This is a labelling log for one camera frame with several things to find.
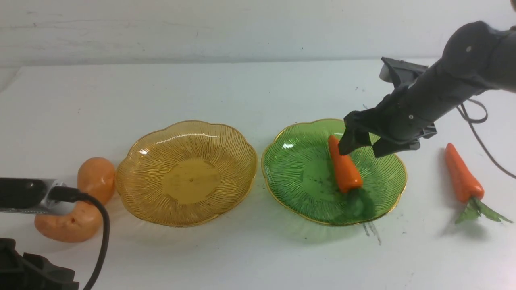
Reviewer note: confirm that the orange toy carrot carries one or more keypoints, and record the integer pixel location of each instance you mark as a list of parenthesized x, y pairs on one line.
[(344, 169), (467, 189)]

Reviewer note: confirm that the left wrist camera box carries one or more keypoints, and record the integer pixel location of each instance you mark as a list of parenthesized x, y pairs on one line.
[(36, 196)]

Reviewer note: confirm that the amber ribbed plastic plate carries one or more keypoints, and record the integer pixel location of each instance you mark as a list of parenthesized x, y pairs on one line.
[(186, 174)]

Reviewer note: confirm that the orange toy potato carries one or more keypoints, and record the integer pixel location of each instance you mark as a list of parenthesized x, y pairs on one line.
[(78, 226), (96, 177)]

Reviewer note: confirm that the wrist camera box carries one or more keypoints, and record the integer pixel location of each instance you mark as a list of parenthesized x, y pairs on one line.
[(36, 196), (399, 72)]

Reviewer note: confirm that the green ribbed plastic plate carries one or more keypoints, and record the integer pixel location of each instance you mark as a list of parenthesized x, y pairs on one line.
[(298, 171)]

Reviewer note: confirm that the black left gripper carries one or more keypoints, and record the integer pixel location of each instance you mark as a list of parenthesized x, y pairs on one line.
[(31, 272)]

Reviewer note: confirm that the orange toy carrot on table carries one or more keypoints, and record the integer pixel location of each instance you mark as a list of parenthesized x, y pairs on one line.
[(467, 189)]

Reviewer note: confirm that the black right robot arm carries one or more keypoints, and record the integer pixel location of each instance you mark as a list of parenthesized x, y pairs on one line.
[(476, 58)]

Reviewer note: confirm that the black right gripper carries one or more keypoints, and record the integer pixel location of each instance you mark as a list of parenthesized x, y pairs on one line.
[(392, 120)]

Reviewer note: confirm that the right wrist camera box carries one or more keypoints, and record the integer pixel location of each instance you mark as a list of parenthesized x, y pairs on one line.
[(399, 72)]

